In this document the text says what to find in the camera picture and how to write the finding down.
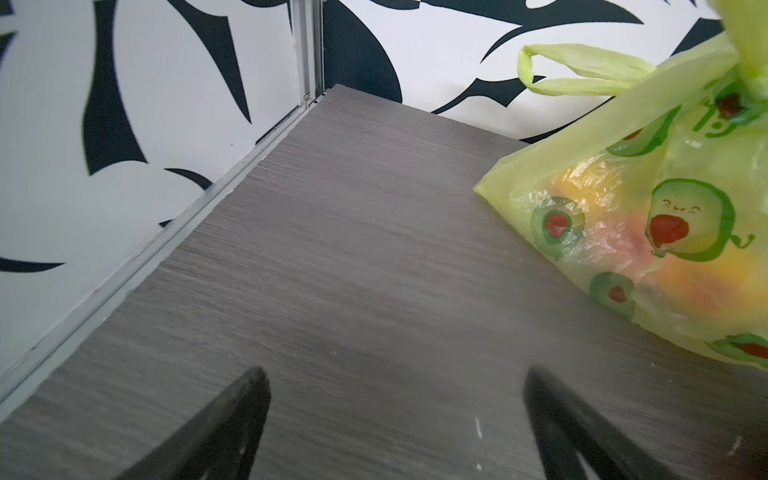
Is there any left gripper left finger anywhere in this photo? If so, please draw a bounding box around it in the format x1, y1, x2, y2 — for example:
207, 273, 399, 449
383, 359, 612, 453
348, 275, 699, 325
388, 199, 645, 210
118, 368, 271, 479

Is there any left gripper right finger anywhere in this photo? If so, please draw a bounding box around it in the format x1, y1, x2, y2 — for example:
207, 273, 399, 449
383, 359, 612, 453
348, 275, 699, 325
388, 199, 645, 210
523, 367, 678, 479

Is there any green avocado plastic bag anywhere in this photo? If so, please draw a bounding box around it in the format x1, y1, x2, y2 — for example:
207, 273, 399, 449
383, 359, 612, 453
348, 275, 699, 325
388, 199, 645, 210
475, 1, 767, 368

